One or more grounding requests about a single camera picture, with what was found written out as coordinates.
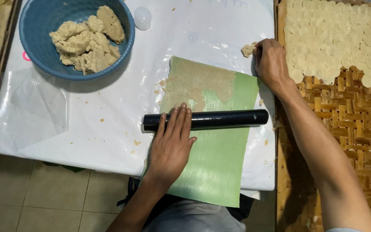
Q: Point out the person's left hand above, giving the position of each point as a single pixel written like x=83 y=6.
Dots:
x=169 y=151

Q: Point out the person's right hand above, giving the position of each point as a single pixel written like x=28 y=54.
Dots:
x=272 y=66

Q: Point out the person's right fingers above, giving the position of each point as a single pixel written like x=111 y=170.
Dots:
x=259 y=51

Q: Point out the small beige dough piece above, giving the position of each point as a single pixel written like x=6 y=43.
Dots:
x=247 y=50

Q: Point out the black rolling pin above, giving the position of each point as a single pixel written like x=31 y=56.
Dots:
x=224 y=118

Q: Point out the flattened beige dough layer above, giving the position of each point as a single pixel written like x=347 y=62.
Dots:
x=195 y=80

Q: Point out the layer of round dough discs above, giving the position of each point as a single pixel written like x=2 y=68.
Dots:
x=333 y=35

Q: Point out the green banana leaf sheet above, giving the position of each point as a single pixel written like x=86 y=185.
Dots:
x=216 y=161

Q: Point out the translucent white round cutter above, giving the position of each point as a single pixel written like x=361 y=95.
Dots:
x=142 y=18

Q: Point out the woven bamboo tray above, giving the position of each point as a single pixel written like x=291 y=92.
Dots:
x=359 y=129

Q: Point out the heap of beige dough chunks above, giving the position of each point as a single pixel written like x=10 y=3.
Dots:
x=85 y=45

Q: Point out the person's grey shorts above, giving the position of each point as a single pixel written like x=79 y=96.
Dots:
x=195 y=217

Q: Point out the white plastic table sheet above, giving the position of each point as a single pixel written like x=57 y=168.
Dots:
x=85 y=129

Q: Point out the blue plastic bowl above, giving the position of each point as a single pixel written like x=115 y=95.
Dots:
x=37 y=29

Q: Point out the pink rubber band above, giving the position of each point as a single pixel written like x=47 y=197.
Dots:
x=25 y=57

